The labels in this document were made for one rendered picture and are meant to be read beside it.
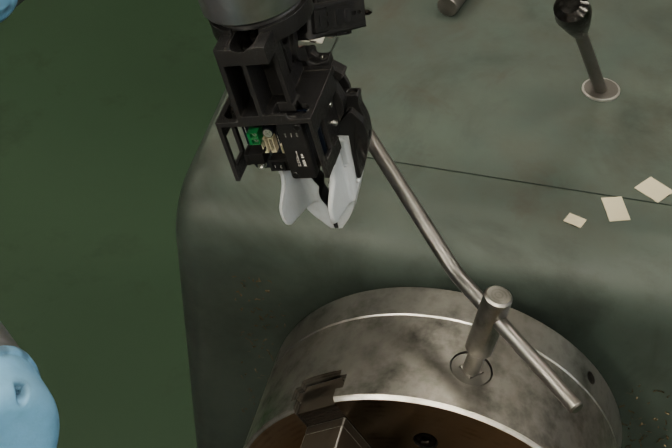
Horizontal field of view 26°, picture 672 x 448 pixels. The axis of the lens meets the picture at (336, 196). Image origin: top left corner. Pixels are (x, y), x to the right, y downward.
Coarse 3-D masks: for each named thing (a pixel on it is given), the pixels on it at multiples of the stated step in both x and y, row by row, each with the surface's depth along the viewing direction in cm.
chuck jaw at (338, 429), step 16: (320, 384) 117; (336, 384) 115; (304, 400) 116; (320, 400) 115; (304, 416) 115; (320, 416) 115; (336, 416) 115; (320, 432) 114; (336, 432) 113; (352, 432) 114
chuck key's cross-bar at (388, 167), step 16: (384, 160) 115; (400, 176) 114; (400, 192) 114; (416, 208) 113; (416, 224) 113; (432, 224) 113; (432, 240) 112; (448, 256) 112; (448, 272) 111; (464, 272) 111; (464, 288) 110; (512, 336) 107; (528, 352) 106; (544, 368) 106; (560, 384) 105; (560, 400) 104; (576, 400) 104
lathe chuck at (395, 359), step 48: (336, 336) 119; (384, 336) 117; (432, 336) 116; (288, 384) 119; (384, 384) 112; (432, 384) 112; (528, 384) 114; (576, 384) 118; (288, 432) 117; (384, 432) 114; (432, 432) 113; (480, 432) 111; (528, 432) 111; (576, 432) 115
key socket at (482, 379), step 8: (456, 360) 114; (464, 360) 114; (456, 368) 114; (488, 368) 114; (456, 376) 113; (464, 376) 113; (480, 376) 113; (488, 376) 114; (472, 384) 113; (480, 384) 113
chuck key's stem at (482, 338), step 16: (496, 288) 108; (480, 304) 109; (496, 304) 107; (480, 320) 109; (496, 320) 108; (480, 336) 110; (496, 336) 110; (480, 352) 111; (464, 368) 113; (480, 368) 113
